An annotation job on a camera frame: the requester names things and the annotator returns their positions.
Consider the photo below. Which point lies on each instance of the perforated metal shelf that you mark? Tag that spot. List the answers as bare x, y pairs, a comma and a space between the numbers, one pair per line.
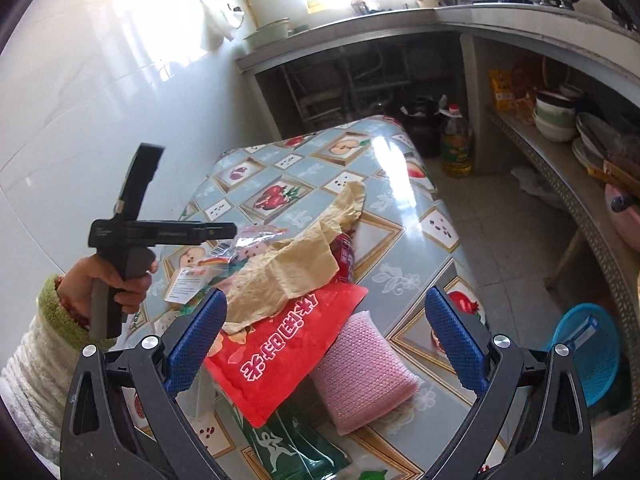
545, 160

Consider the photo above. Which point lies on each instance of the person's left forearm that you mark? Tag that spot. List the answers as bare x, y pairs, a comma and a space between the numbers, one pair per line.
35, 375

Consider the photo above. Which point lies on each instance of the red snack bag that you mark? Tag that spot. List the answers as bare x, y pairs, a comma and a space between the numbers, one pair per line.
280, 355

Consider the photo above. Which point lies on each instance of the dark container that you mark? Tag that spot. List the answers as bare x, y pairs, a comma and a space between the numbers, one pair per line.
420, 125

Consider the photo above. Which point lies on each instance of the white plastic bag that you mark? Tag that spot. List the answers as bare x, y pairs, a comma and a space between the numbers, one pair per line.
537, 185

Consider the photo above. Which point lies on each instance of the orange snack packet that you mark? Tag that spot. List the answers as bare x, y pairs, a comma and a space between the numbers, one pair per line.
501, 90

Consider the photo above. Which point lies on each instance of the red drink can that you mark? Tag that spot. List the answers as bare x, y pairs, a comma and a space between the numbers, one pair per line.
345, 255

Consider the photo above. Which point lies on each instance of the fruit-print tablecloth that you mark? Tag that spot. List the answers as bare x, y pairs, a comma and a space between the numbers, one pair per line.
300, 180

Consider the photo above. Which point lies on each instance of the wooden stick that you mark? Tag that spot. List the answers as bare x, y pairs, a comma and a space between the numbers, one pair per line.
565, 260

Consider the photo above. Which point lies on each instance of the blue plastic basket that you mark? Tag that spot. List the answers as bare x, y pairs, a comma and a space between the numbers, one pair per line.
595, 365

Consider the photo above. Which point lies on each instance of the stack of bowls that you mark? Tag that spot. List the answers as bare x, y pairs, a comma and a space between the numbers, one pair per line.
555, 120

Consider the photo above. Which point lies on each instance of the cooking oil bottle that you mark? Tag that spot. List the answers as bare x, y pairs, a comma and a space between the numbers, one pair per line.
456, 145

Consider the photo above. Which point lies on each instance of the stack of plates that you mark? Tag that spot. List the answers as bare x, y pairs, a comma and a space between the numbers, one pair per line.
592, 140

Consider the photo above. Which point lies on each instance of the sink drain pipes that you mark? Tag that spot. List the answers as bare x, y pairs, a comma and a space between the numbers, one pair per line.
350, 85

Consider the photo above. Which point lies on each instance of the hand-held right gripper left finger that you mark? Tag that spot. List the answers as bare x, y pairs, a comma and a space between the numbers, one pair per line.
200, 340

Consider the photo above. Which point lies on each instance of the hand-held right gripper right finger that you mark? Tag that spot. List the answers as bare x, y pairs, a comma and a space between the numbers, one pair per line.
452, 340

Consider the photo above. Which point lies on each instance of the green plastic packet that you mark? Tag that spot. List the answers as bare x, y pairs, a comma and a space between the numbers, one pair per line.
285, 450

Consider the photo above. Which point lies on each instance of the beige paper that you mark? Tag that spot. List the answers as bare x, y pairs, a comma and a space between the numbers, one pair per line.
295, 270

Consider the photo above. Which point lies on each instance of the hanging white plastic bags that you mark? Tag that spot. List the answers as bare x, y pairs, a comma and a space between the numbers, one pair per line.
217, 20

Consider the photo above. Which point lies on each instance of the person's left hand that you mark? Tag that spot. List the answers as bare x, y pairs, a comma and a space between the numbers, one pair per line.
77, 285

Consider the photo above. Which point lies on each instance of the clear plastic wrapper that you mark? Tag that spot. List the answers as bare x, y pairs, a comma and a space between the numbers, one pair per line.
220, 260

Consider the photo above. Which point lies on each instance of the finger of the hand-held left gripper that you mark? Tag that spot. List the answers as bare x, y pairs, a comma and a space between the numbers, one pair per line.
195, 233

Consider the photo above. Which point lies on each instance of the white and blue carton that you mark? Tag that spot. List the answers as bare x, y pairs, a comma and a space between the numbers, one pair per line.
582, 331

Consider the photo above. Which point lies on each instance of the green basin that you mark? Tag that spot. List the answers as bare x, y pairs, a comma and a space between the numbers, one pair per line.
265, 35

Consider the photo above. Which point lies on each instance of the concrete kitchen counter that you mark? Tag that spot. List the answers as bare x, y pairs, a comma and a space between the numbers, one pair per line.
400, 22

